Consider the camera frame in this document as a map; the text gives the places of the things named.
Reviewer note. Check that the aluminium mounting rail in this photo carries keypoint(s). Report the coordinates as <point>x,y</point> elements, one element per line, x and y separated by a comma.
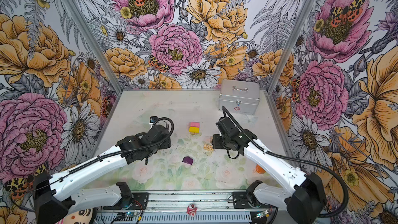
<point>170,207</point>

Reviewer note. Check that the orange bottle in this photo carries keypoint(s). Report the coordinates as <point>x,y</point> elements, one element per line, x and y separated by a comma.
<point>260,170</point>

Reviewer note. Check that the yellow wood block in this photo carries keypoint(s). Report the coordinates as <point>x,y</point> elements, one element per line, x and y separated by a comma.
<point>194,130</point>

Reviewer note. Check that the small red pink toy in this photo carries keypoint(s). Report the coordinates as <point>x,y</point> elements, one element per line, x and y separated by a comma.
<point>192,210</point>

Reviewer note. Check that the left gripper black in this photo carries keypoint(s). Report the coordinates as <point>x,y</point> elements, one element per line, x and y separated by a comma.
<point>166,144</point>

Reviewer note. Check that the pink wood block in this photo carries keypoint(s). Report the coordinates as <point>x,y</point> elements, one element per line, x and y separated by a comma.
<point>195,124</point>

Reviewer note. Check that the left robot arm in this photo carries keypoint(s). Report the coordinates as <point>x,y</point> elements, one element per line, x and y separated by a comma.
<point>58,195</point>

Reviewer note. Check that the purple wood block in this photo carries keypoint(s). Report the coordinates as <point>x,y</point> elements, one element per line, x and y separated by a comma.
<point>188,160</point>

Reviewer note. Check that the plush doll toy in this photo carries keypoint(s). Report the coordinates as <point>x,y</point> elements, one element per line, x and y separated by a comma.
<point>86,216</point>

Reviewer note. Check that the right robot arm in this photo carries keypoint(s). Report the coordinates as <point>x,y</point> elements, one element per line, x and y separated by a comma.
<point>302,195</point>

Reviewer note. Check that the cartoon printed wood block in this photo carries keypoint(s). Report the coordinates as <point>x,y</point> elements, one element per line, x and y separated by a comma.
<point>208,147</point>

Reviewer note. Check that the silver metal case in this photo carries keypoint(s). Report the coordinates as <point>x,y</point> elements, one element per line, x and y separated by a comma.
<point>239,97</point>

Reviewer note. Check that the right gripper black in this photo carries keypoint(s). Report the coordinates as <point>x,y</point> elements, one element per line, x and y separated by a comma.
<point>215,142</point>

